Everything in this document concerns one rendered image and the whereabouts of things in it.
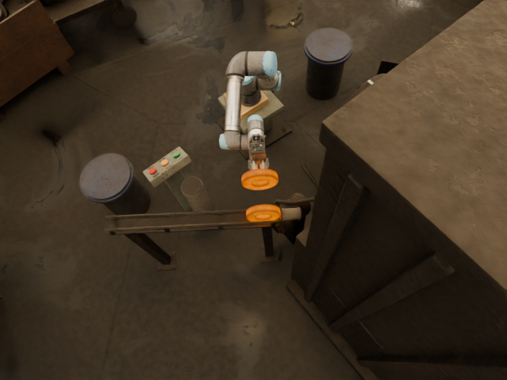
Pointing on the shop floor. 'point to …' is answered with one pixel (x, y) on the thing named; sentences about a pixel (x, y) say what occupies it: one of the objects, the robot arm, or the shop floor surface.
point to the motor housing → (290, 228)
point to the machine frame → (416, 214)
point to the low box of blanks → (28, 47)
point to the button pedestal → (172, 177)
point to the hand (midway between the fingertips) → (259, 177)
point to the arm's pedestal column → (275, 124)
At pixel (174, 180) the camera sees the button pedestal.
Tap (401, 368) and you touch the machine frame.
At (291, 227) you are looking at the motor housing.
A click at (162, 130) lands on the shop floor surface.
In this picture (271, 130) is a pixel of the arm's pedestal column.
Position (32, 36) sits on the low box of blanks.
